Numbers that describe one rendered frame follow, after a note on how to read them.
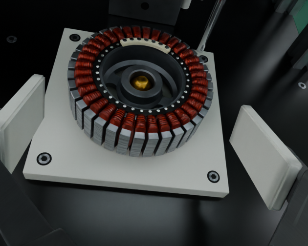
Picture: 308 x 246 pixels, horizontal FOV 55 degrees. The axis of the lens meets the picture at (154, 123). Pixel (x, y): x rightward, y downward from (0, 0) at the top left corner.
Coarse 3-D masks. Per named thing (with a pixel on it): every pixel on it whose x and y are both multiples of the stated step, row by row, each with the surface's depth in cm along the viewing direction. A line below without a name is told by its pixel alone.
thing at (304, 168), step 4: (288, 148) 17; (292, 152) 17; (296, 156) 16; (300, 160) 16; (304, 164) 16; (304, 168) 15; (300, 172) 15; (300, 176) 15; (296, 180) 14; (296, 184) 14; (292, 188) 15; (292, 192) 15; (288, 196) 15; (288, 200) 15
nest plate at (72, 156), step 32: (64, 32) 28; (64, 64) 26; (64, 96) 24; (64, 128) 23; (32, 160) 21; (64, 160) 21; (96, 160) 22; (128, 160) 22; (160, 160) 23; (192, 160) 23; (224, 160) 24; (192, 192) 22; (224, 192) 22
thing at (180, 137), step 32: (96, 32) 24; (128, 32) 24; (160, 32) 26; (96, 64) 22; (128, 64) 25; (160, 64) 25; (192, 64) 24; (96, 96) 20; (128, 96) 23; (160, 96) 24; (192, 96) 22; (96, 128) 20; (128, 128) 20; (160, 128) 20; (192, 128) 21
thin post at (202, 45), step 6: (216, 0) 26; (222, 0) 25; (216, 6) 26; (222, 6) 26; (216, 12) 26; (210, 18) 27; (216, 18) 27; (210, 24) 27; (204, 30) 28; (210, 30) 28; (204, 36) 28; (198, 42) 30; (204, 42) 29; (198, 48) 30; (204, 48) 30
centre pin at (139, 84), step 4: (140, 76) 23; (144, 76) 23; (132, 80) 24; (136, 80) 23; (140, 80) 23; (144, 80) 23; (148, 80) 23; (132, 84) 23; (136, 84) 23; (140, 84) 23; (144, 84) 23; (148, 84) 23; (136, 88) 23; (140, 88) 23; (144, 88) 23; (148, 88) 23
